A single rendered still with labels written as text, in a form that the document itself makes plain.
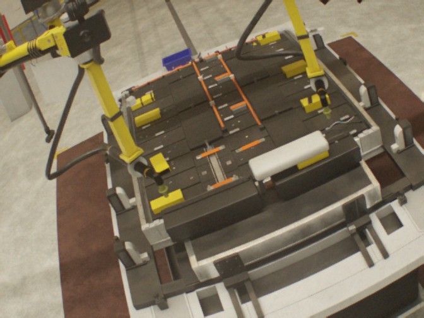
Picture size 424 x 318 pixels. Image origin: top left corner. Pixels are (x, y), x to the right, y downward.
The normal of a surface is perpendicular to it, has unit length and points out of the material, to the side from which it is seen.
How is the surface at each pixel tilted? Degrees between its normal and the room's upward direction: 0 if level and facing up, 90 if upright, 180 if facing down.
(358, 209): 90
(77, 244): 0
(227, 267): 90
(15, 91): 90
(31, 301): 0
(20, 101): 90
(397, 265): 0
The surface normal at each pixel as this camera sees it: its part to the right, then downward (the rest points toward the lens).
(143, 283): -0.32, -0.78
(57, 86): -0.37, 0.63
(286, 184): 0.21, 0.50
